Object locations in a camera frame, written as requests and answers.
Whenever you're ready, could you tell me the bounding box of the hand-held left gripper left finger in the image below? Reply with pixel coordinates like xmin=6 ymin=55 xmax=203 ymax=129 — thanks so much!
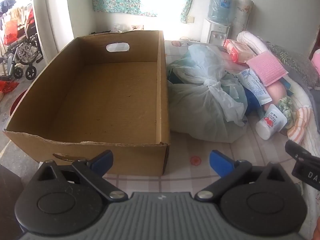
xmin=35 ymin=150 xmax=128 ymax=201

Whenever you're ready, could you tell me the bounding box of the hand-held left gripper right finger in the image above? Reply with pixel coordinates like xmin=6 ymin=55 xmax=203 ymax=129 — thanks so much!
xmin=194 ymin=150 xmax=288 ymax=201

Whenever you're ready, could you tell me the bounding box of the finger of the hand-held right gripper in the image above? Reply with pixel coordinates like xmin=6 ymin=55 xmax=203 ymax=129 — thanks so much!
xmin=285 ymin=139 xmax=310 ymax=160

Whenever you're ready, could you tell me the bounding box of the white yogurt cup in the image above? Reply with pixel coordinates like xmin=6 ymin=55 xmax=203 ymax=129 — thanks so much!
xmin=255 ymin=104 xmax=288 ymax=140

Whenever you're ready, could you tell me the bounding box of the green floral scrunchie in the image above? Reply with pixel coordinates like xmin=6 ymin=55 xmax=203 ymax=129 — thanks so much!
xmin=277 ymin=96 xmax=297 ymax=128

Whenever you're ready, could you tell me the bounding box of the brown cardboard box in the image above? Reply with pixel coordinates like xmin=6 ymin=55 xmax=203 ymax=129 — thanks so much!
xmin=2 ymin=30 xmax=172 ymax=177

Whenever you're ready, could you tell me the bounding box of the blue and white soft packet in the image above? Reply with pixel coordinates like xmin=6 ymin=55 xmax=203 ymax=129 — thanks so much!
xmin=236 ymin=69 xmax=272 ymax=107

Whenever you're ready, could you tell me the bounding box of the patterned checked bed sheet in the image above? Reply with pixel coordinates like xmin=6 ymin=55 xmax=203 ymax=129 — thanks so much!
xmin=102 ymin=39 xmax=308 ymax=188

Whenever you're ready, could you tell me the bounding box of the white checked mattress pad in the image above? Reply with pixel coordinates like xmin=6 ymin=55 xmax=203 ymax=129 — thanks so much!
xmin=287 ymin=85 xmax=320 ymax=155

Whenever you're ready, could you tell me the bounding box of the white tied plastic bag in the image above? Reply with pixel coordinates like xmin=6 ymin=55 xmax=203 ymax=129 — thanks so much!
xmin=167 ymin=44 xmax=248 ymax=143

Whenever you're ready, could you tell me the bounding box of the blue cloth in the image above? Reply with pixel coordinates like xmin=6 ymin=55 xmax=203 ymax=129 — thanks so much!
xmin=244 ymin=87 xmax=263 ymax=117

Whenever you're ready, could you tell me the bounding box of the green-tinted plastic bag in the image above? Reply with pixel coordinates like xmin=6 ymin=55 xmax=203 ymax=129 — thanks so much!
xmin=224 ymin=74 xmax=248 ymax=105

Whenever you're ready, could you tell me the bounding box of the pink bubble wrap pouch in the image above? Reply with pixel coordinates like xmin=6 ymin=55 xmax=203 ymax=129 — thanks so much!
xmin=247 ymin=51 xmax=288 ymax=87

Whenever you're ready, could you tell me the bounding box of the grey leaf-print pillow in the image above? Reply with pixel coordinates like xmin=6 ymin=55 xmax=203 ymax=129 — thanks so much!
xmin=265 ymin=42 xmax=320 ymax=90

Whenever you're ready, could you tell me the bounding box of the dark red basin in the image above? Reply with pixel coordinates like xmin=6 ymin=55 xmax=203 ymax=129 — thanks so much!
xmin=9 ymin=91 xmax=27 ymax=117

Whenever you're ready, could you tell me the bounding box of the red wet wipes pack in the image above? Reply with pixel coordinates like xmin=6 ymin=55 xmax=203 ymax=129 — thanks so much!
xmin=223 ymin=39 xmax=257 ymax=64

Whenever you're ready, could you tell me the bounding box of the white rolled quilt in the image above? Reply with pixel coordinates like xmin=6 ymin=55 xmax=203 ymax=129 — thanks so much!
xmin=236 ymin=31 xmax=272 ymax=55

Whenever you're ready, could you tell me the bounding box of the white water dispenser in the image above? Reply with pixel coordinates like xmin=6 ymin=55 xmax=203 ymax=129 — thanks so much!
xmin=200 ymin=19 xmax=231 ymax=44

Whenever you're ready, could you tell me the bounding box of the wheelchair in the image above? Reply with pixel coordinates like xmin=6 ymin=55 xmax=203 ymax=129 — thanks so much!
xmin=4 ymin=4 xmax=43 ymax=80

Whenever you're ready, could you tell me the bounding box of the rolled floral mat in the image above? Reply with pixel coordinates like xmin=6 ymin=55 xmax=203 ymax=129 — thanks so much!
xmin=231 ymin=0 xmax=254 ymax=40

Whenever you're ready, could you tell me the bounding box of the blue water bottle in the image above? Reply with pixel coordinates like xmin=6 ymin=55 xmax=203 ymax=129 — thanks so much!
xmin=208 ymin=0 xmax=235 ymax=27

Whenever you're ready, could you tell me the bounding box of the red plastic bag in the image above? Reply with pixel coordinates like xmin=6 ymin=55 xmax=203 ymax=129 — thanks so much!
xmin=3 ymin=20 xmax=19 ymax=45

